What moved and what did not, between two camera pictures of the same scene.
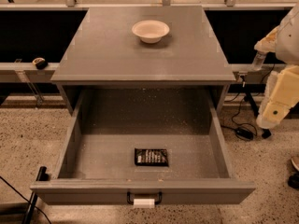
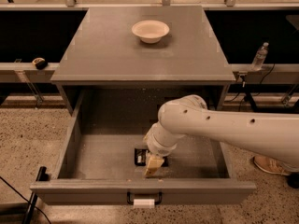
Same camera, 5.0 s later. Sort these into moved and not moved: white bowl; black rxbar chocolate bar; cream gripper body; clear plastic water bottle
Moved: cream gripper body
Not moved: clear plastic water bottle; black rxbar chocolate bar; white bowl
